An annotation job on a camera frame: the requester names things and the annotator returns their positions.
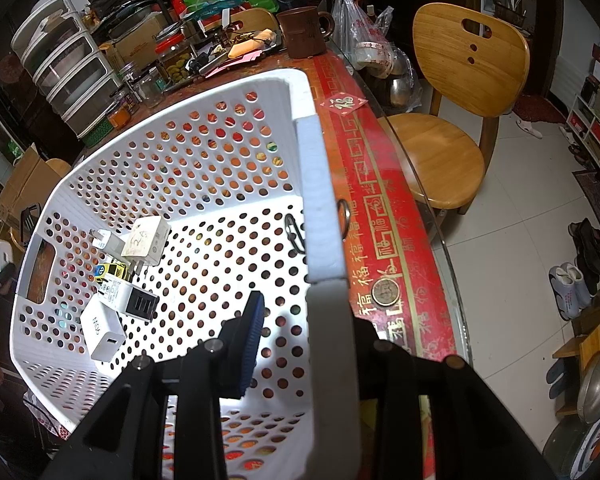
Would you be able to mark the red diamond sticker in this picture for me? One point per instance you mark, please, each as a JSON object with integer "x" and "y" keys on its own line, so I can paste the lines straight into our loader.
{"x": 343, "y": 104}

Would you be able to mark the brown mug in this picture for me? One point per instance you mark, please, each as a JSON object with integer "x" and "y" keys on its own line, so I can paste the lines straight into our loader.
{"x": 302, "y": 32}

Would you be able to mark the pickle jar with red lid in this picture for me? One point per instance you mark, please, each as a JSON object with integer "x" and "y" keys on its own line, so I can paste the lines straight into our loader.
{"x": 174, "y": 62}

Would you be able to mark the small wooden stool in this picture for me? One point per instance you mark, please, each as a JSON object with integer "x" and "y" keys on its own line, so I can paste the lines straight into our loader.
{"x": 587, "y": 347}

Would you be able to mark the tray of small clutter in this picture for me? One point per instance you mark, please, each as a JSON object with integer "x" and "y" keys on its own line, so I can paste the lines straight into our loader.
{"x": 240, "y": 52}

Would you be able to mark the clear printed plastic bag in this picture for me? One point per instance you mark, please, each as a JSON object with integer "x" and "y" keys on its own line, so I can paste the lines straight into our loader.
{"x": 362, "y": 25}

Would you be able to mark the clear glass jar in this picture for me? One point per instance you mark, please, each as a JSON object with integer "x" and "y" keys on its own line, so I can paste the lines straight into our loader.
{"x": 147, "y": 89}

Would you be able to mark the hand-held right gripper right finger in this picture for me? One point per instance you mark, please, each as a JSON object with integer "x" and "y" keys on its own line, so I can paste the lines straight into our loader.
{"x": 377, "y": 362}

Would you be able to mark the brown cardboard box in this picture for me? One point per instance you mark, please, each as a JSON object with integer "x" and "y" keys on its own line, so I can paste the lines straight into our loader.
{"x": 140, "y": 40}

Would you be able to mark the white cubby shelf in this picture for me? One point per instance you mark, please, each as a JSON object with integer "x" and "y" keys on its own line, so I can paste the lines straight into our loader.
{"x": 597, "y": 110}

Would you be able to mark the open cardboard box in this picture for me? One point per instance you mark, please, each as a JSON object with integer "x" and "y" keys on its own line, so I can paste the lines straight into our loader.
{"x": 22, "y": 185}

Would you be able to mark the white perforated plastic basket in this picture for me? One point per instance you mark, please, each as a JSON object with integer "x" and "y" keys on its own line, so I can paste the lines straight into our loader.
{"x": 205, "y": 185}

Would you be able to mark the black folding stand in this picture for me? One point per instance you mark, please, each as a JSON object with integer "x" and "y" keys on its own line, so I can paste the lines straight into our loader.
{"x": 30, "y": 222}

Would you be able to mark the yellow and black charger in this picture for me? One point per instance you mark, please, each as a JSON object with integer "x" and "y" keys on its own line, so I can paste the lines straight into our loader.
{"x": 114, "y": 272}

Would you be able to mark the pair of dark shoes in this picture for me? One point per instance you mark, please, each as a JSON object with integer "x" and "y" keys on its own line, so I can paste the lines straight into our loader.
{"x": 587, "y": 247}

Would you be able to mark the pair of white blue slippers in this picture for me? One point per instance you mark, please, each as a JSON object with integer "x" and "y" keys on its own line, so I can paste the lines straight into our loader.
{"x": 570, "y": 290}

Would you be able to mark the white charger with handwriting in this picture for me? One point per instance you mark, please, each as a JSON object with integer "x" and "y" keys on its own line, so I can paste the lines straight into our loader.
{"x": 146, "y": 241}

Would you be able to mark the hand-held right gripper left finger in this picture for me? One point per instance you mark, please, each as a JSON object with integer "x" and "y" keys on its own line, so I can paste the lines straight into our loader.
{"x": 250, "y": 345}

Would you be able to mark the white slipper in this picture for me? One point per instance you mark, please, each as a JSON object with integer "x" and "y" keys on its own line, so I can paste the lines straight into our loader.
{"x": 530, "y": 128}

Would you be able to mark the green plastic basket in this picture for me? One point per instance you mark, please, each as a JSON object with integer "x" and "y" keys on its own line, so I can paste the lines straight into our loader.
{"x": 97, "y": 132}

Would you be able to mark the orange jar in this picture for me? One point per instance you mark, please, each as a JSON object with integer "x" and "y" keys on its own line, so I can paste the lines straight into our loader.
{"x": 119, "y": 117}

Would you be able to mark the bronze coin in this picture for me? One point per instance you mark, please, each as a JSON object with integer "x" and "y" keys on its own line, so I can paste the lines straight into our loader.
{"x": 386, "y": 293}

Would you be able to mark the white multi-port USB charger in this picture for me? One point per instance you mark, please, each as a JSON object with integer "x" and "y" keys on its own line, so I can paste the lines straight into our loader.
{"x": 130, "y": 301}

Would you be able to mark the white stacked dish cover tower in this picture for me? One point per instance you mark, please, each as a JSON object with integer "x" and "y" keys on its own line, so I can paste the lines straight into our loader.
{"x": 62, "y": 65}

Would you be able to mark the red printed tablecloth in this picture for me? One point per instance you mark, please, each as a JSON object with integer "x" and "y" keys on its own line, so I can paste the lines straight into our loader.
{"x": 380, "y": 185}

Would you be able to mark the black carabiner clip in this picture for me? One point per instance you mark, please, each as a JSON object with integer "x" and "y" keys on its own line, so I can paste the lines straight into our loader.
{"x": 293, "y": 234}

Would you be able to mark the red door mat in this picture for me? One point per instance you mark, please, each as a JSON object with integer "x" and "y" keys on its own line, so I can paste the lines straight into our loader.
{"x": 537, "y": 109}

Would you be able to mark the wooden chair with slotted back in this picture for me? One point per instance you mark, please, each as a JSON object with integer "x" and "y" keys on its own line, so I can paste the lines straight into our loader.
{"x": 445, "y": 150}

